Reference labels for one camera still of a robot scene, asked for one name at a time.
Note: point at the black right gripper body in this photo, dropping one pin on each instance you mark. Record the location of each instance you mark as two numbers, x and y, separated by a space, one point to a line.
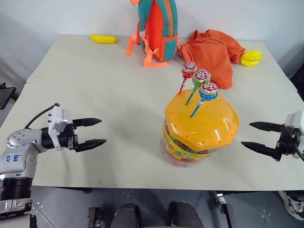
286 140

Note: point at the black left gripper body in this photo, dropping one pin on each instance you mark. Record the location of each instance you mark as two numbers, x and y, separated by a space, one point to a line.
67 138

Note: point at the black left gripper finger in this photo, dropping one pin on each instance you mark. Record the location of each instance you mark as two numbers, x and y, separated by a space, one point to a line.
87 121
90 144

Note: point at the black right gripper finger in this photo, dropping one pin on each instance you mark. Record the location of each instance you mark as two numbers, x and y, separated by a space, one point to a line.
259 146
265 126

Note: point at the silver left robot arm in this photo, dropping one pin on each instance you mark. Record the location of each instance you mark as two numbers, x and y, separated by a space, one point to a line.
16 152

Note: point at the lollipop jar with orange lid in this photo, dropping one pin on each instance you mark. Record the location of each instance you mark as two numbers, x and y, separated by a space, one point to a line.
199 133

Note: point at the lollipop with blue stick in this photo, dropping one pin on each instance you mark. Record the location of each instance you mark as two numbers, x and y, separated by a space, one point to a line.
207 93

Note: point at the lollipop with green stick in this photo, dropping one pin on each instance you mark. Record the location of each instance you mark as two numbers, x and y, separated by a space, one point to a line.
200 78

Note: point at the lollipop with red stick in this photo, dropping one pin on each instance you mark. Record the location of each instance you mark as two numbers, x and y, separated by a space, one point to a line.
188 71

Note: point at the white patterned sneaker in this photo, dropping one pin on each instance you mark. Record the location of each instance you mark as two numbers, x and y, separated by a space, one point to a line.
291 203

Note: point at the yellow toy banana bunch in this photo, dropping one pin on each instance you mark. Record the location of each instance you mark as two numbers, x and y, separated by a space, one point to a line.
252 58

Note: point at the black stand at table side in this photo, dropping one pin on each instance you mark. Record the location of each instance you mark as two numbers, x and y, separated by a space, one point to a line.
6 95

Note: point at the dark rounded shape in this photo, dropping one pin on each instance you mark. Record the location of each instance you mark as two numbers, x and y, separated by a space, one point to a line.
126 215
185 215

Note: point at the orange cloth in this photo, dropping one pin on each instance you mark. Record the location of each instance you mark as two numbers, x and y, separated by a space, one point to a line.
211 57

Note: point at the teal and orange backpack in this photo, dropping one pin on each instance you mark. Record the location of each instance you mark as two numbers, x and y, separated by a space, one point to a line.
158 31

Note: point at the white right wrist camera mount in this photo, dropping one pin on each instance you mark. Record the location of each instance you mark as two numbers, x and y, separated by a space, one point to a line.
295 129

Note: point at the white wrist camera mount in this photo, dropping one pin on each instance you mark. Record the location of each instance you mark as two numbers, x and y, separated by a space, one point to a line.
57 120
295 129

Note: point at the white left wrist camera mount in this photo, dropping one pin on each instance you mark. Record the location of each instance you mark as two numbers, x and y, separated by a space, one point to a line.
57 120

